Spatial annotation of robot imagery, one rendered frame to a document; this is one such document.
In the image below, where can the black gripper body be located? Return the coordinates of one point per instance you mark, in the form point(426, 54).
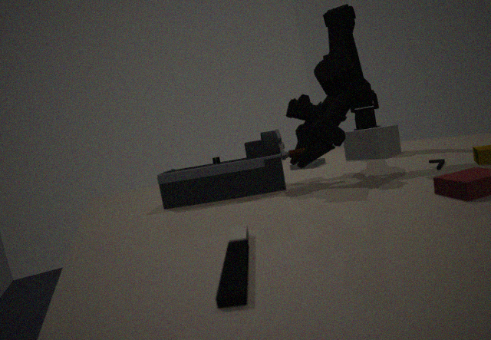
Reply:
point(330, 116)

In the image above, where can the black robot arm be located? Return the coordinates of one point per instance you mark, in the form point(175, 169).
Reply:
point(340, 75)

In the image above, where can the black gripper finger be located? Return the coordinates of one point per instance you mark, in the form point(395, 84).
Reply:
point(316, 147)
point(302, 143)

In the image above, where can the olive yellow block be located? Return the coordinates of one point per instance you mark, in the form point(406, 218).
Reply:
point(482, 155)

